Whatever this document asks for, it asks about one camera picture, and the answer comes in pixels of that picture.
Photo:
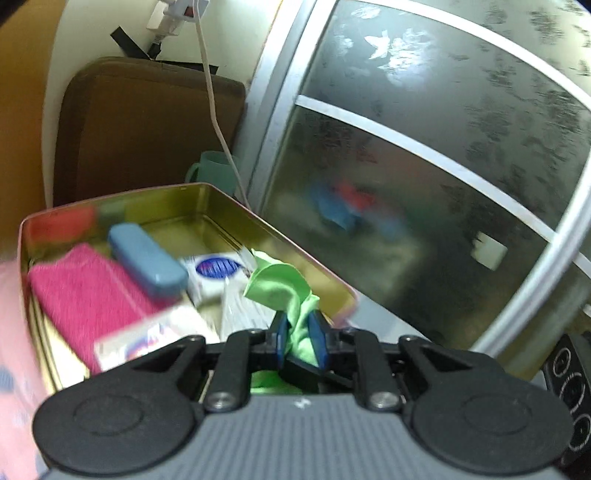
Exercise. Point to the wooden headboard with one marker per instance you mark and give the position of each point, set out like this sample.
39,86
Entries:
27,39

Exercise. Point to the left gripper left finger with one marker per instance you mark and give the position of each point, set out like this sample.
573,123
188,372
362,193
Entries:
140,414

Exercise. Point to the brown cushion board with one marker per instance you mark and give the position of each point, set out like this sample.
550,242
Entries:
128,124

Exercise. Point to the white blue packet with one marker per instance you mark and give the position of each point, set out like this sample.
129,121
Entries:
208,275

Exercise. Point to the teal plastic cup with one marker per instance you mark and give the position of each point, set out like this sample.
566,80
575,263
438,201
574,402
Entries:
213,168

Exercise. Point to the frosted glass window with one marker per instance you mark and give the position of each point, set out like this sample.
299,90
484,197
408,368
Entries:
426,152

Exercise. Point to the pink patterned bedsheet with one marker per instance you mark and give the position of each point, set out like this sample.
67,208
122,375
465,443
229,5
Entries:
22,388

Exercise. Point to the white box pack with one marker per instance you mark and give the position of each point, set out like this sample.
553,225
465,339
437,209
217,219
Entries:
150,334

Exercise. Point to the blue glasses case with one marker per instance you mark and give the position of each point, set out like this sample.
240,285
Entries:
159,275

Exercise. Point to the white wall plug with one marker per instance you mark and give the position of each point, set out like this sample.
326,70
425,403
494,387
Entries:
167,17

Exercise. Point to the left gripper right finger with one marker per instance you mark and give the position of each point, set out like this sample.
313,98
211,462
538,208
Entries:
460,406

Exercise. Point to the pink towel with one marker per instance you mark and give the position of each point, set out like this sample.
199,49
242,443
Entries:
88,296

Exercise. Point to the pink tin box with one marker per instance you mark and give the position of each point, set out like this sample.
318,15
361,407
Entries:
185,220

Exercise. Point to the green cloth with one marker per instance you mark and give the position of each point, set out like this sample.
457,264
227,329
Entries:
281,287

